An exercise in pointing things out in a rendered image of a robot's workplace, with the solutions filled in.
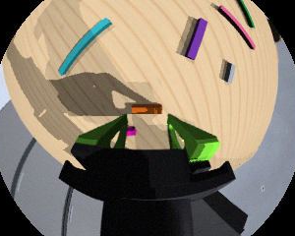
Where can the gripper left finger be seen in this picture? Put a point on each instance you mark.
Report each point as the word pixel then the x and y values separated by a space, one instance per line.
pixel 102 135

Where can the grey rod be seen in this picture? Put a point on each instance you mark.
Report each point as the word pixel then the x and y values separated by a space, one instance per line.
pixel 230 70

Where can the purple rod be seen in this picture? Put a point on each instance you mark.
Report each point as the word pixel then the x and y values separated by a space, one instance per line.
pixel 196 39

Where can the orange rod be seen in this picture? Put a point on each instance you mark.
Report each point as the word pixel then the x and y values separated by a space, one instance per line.
pixel 146 109

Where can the pink rod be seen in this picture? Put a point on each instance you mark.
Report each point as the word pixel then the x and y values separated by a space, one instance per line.
pixel 237 25

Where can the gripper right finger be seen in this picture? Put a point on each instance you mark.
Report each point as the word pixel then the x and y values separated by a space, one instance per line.
pixel 199 145

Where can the turquoise rod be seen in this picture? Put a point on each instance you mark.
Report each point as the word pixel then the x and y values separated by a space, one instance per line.
pixel 83 43

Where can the green rod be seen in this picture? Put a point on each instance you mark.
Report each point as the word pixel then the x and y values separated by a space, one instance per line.
pixel 246 13

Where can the small magenta block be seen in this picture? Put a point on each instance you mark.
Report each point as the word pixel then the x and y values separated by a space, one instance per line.
pixel 131 131

